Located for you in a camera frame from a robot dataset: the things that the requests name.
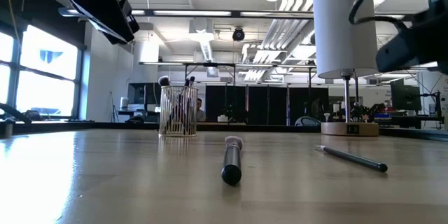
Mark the thick black fluffy makeup brush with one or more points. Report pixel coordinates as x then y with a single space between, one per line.
231 164

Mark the white shade table lamp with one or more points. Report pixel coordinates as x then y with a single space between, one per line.
343 24

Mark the gray cylindrical post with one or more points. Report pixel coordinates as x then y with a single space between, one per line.
8 129

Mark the black curved object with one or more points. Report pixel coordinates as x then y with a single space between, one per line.
14 110

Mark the dark monitor on desk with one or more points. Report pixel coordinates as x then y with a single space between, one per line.
143 94

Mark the person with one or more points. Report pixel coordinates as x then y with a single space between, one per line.
200 112

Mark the black ceiling dome camera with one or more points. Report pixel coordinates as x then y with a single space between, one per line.
238 34

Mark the gray rounded chair back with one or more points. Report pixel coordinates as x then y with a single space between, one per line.
307 122

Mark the black computer monitor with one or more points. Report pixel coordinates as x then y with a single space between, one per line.
406 94

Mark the silver ventilation duct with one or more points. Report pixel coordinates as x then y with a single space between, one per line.
204 42

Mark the black partition wall panels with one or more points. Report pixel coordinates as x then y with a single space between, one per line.
266 105

